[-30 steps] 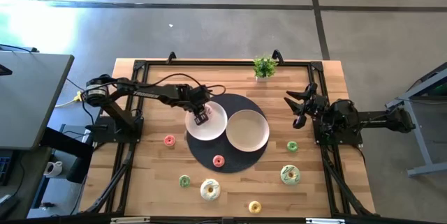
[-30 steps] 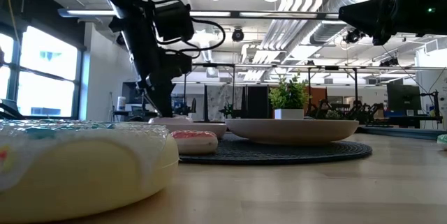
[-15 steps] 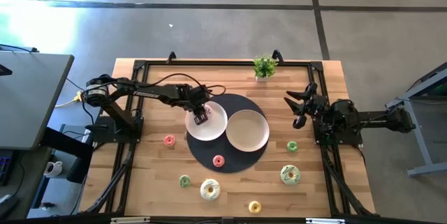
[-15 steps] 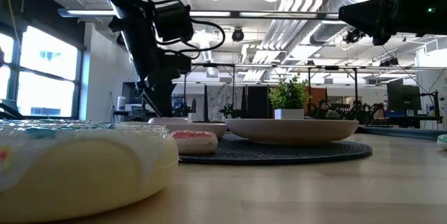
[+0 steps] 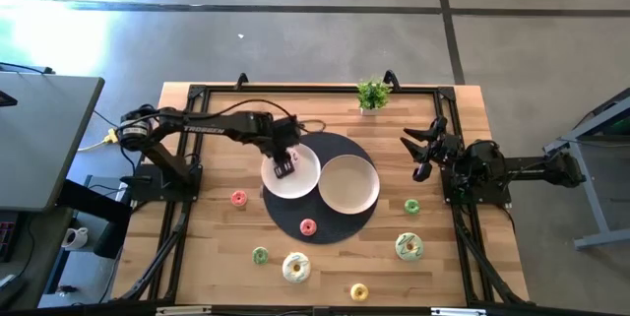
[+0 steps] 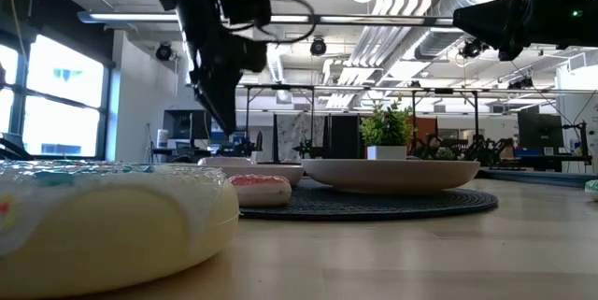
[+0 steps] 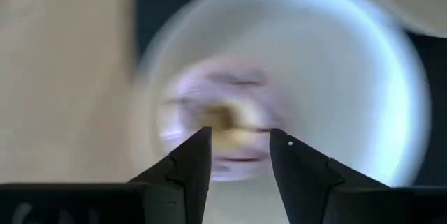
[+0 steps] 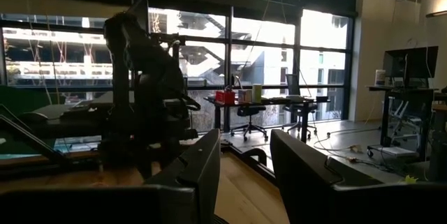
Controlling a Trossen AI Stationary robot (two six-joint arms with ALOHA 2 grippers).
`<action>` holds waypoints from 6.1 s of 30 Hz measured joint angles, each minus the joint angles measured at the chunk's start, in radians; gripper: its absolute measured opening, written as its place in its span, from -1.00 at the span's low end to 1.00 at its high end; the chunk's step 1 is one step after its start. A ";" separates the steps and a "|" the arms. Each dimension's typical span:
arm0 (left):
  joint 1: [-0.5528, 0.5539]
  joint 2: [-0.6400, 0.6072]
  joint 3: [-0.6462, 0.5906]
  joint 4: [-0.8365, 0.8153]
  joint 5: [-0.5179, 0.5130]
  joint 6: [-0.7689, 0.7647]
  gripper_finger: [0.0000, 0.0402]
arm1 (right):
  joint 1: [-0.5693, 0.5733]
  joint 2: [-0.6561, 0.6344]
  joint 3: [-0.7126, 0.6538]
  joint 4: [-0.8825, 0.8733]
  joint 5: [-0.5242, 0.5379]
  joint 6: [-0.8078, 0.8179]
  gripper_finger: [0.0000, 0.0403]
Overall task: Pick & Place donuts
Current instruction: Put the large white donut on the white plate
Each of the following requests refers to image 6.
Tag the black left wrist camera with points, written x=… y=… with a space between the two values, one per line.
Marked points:
x=253 y=57

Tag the round dark woven placemat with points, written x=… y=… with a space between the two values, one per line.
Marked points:
x=374 y=206

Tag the shallow white plate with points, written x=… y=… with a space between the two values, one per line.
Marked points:
x=275 y=173

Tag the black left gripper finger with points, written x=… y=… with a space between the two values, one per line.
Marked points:
x=217 y=90

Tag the large window dark frame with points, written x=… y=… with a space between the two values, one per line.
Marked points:
x=65 y=71

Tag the green plant in white pot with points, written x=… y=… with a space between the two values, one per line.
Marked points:
x=385 y=132

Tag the large white plate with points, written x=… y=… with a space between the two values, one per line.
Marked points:
x=390 y=176

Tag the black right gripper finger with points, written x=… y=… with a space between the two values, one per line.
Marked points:
x=500 y=19
x=510 y=52

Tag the white cylinder container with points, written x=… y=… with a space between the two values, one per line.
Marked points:
x=162 y=138

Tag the pink frosted donut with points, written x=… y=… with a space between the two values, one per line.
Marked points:
x=259 y=190

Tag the green frosted donut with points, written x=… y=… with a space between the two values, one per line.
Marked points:
x=592 y=190

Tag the black ceiling spotlight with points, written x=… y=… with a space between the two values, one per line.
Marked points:
x=318 y=47
x=163 y=51
x=472 y=49

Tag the yellow donut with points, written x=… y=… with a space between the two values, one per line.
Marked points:
x=117 y=234

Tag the long ceiling light bar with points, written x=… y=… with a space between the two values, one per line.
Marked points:
x=140 y=17

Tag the black computer monitor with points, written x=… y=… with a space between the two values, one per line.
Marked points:
x=539 y=131
x=182 y=124

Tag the black partition panel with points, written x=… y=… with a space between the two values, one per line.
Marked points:
x=345 y=136

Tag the black background robot arms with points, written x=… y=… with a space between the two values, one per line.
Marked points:
x=486 y=148

